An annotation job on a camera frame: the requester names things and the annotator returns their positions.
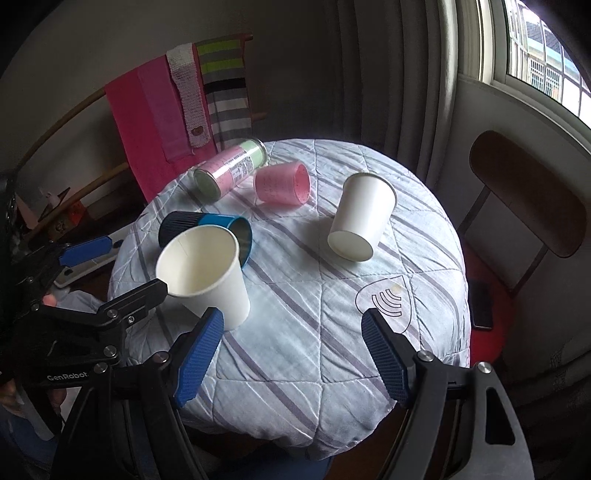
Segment white paper cup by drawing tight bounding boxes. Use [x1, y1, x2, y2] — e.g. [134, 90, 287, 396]
[155, 225, 250, 331]
[328, 172, 398, 262]

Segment blue and black cup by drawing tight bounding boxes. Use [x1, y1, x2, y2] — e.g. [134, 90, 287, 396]
[157, 210, 254, 269]

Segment pink plastic cup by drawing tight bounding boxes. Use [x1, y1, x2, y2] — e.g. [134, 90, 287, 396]
[254, 161, 311, 206]

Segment black phone on chair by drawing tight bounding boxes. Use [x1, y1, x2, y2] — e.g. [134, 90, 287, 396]
[468, 279, 494, 331]

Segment pink towel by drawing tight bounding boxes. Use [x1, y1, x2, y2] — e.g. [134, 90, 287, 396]
[105, 56, 217, 201]

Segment pink and green bottle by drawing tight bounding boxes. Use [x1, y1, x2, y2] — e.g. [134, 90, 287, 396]
[193, 139, 267, 203]

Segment brown backed red chair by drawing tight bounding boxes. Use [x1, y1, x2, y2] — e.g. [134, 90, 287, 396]
[459, 130, 590, 370]

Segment pink knitted scarf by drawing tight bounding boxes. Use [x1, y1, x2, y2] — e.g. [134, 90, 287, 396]
[166, 43, 211, 149]

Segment wooden towel rack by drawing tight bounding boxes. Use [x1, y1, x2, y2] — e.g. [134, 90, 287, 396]
[8, 32, 270, 241]

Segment striped grey green scarf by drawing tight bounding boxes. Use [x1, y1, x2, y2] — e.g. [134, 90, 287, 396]
[195, 34, 252, 151]

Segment grey curtain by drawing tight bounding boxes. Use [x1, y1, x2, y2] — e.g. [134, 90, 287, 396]
[322, 1, 459, 188]

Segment window with white frame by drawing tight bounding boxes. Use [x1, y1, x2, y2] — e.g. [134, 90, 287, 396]
[456, 1, 590, 148]

